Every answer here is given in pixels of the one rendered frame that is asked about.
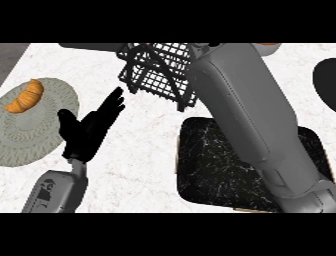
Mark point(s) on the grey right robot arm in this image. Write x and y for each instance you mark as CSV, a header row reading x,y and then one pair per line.
x,y
254,116

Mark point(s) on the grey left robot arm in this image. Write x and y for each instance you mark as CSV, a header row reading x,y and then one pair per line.
x,y
57,191

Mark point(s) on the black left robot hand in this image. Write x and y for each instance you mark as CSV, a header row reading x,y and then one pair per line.
x,y
84,133

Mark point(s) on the pale grey round container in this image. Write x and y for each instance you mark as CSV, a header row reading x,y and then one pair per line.
x,y
268,49

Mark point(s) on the round grey woven placemat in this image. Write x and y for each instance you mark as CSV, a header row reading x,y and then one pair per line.
x,y
23,140

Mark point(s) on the black marble tray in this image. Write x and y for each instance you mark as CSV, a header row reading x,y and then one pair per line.
x,y
209,166

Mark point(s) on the orange croissant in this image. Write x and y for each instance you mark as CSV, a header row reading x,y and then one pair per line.
x,y
26,97

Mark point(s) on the dark grey flat object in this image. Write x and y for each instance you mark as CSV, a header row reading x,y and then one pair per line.
x,y
91,46

